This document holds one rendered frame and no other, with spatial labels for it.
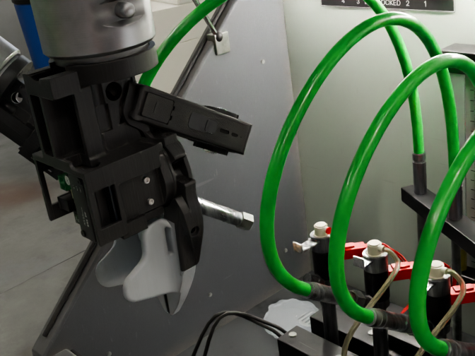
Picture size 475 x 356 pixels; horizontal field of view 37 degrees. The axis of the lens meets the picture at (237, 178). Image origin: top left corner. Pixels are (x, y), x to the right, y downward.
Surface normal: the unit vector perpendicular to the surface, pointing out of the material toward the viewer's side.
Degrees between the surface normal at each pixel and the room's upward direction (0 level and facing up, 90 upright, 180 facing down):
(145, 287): 93
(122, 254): 87
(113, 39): 91
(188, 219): 88
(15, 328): 0
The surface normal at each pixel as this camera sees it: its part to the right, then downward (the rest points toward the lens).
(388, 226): -0.74, 0.35
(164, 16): 0.52, 0.27
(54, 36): -0.50, 0.40
